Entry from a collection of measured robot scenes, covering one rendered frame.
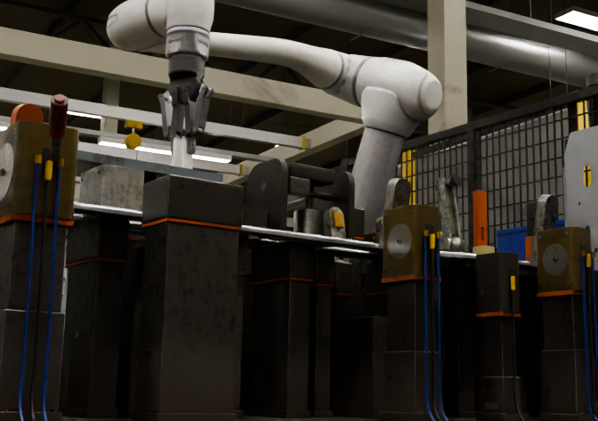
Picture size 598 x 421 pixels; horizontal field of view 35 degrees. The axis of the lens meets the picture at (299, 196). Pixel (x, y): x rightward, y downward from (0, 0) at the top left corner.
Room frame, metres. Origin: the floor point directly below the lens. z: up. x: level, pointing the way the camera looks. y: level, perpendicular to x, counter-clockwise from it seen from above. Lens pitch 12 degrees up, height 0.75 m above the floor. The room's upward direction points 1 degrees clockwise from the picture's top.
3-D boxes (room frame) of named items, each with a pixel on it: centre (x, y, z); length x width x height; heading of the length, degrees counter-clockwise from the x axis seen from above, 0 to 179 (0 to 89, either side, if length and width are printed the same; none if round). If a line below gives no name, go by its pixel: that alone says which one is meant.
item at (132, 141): (8.91, 1.63, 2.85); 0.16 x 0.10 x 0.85; 119
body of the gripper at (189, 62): (1.86, 0.24, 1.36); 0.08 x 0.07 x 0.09; 57
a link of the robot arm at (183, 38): (1.86, 0.24, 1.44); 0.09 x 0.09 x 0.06
